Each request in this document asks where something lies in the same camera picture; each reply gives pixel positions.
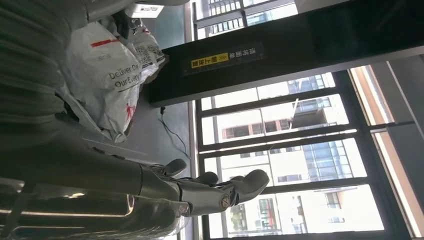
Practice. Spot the black window frame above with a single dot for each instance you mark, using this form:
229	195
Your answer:
351	99

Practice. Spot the black yellow label sticker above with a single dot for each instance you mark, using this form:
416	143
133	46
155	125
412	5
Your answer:
215	59

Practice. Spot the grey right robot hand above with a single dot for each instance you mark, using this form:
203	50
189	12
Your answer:
82	175

